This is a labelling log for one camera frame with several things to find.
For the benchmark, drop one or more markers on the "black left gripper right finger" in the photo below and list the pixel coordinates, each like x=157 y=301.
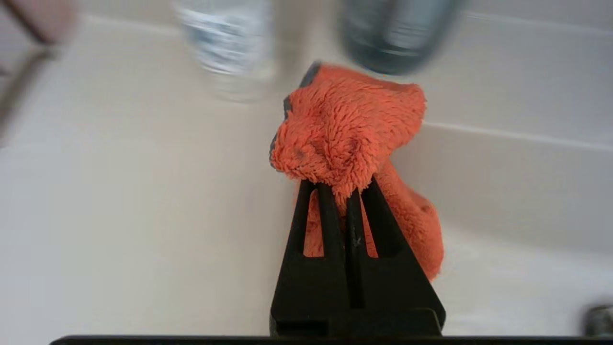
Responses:
x=388 y=282

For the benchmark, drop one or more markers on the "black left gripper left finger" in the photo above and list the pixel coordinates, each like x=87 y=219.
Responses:
x=309 y=292

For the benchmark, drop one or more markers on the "orange cleaning cloth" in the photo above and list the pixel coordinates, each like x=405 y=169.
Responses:
x=345 y=129

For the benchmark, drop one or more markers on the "beige wash basin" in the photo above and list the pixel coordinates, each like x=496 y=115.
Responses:
x=503 y=191

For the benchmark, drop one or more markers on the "chrome drain stopper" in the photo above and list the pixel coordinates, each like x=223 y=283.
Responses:
x=599 y=320

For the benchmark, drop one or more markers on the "dark grey pump bottle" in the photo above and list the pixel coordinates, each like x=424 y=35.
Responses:
x=397 y=33

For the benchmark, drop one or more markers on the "clear empty plastic bottle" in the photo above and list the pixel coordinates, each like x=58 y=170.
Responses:
x=230 y=43

